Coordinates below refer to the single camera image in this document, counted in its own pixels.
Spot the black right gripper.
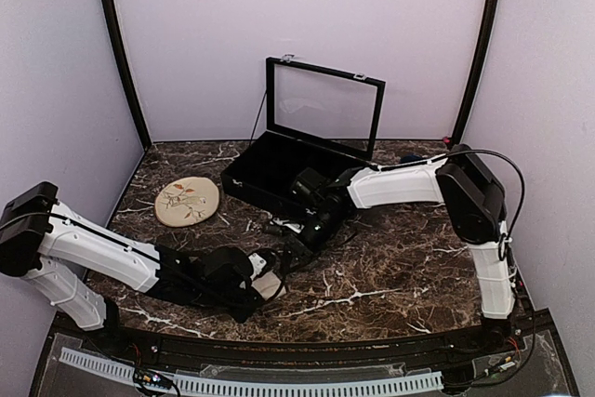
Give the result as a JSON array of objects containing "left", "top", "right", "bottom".
[{"left": 280, "top": 207, "right": 348, "bottom": 275}]

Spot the beige brown striped sock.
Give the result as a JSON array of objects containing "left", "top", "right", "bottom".
[{"left": 252, "top": 271, "right": 281, "bottom": 300}]

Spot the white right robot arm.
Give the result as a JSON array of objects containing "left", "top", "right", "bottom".
[{"left": 286, "top": 144, "right": 516, "bottom": 354}]

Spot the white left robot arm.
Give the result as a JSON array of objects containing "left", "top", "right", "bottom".
[{"left": 1, "top": 181, "right": 275, "bottom": 356}]

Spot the beige cloth hat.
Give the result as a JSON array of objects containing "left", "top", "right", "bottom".
[{"left": 154, "top": 177, "right": 219, "bottom": 228}]

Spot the black display case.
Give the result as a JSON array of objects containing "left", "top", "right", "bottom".
[{"left": 220, "top": 57, "right": 386, "bottom": 218}]

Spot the dark blue mug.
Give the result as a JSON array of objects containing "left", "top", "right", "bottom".
[{"left": 400, "top": 154, "right": 422, "bottom": 164}]

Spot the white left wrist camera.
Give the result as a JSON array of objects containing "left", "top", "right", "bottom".
[{"left": 248, "top": 252, "right": 276, "bottom": 281}]

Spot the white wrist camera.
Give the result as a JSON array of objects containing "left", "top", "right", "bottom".
[
  {"left": 248, "top": 252, "right": 276, "bottom": 281},
  {"left": 271, "top": 218, "right": 304, "bottom": 234}
]

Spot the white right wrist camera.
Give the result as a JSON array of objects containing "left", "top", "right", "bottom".
[{"left": 271, "top": 218, "right": 304, "bottom": 234}]

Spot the white slotted cable duct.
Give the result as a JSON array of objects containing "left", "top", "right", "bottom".
[{"left": 59, "top": 348, "right": 444, "bottom": 396}]

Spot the black front frame rail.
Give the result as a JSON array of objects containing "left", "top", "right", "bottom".
[{"left": 50, "top": 311, "right": 554, "bottom": 373}]

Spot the black right corner post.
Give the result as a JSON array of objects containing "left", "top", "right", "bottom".
[{"left": 449, "top": 0, "right": 498, "bottom": 146}]

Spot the black corner post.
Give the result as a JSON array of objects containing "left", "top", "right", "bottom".
[
  {"left": 100, "top": 0, "right": 152, "bottom": 152},
  {"left": 449, "top": 0, "right": 498, "bottom": 146}
]

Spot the black left corner post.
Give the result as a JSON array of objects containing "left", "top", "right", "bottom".
[{"left": 100, "top": 0, "right": 152, "bottom": 152}]

